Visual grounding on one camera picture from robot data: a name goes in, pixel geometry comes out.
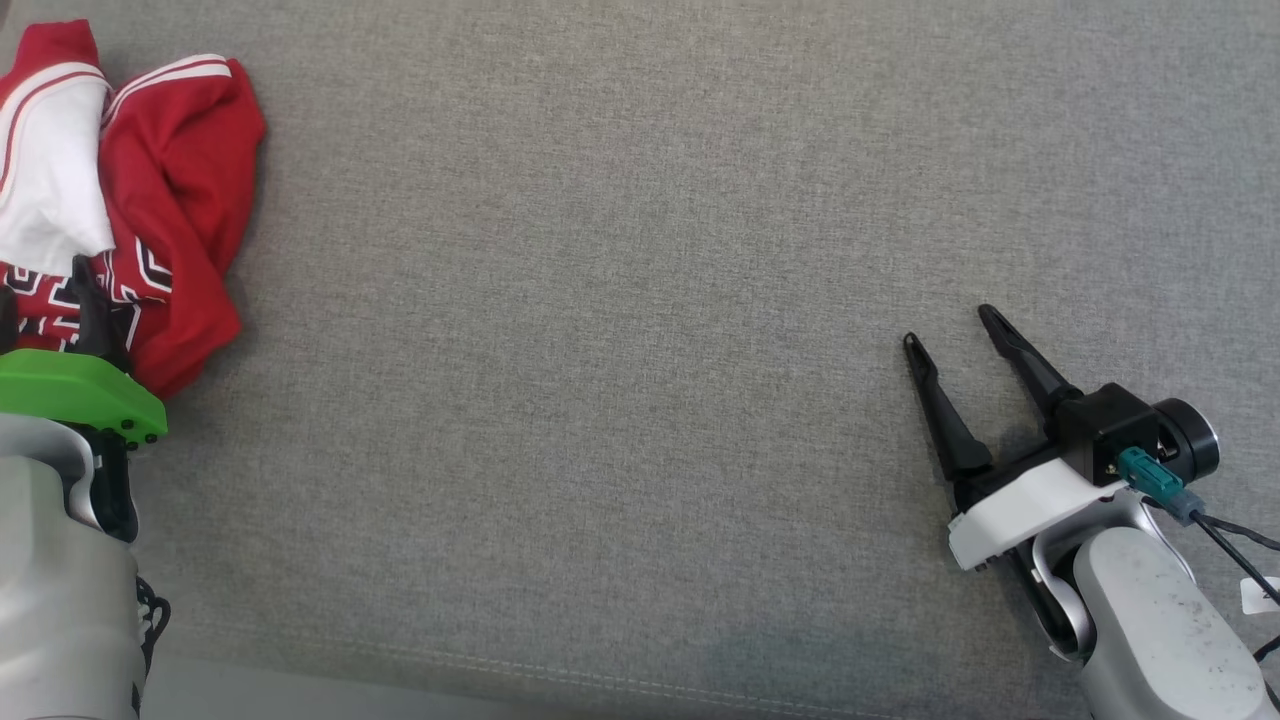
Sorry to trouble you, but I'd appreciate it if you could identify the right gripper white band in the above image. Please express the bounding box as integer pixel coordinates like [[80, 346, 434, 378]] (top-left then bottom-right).
[[902, 304, 1136, 573]]

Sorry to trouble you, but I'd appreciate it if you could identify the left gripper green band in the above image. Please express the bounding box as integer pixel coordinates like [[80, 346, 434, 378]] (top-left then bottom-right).
[[0, 255, 169, 543]]

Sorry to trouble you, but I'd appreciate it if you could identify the red jersey with lettering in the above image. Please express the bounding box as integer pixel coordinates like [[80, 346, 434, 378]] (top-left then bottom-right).
[[0, 18, 268, 400]]

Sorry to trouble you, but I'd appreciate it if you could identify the grey fabric sofa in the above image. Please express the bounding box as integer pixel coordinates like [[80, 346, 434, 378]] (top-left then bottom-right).
[[0, 0, 1280, 720]]

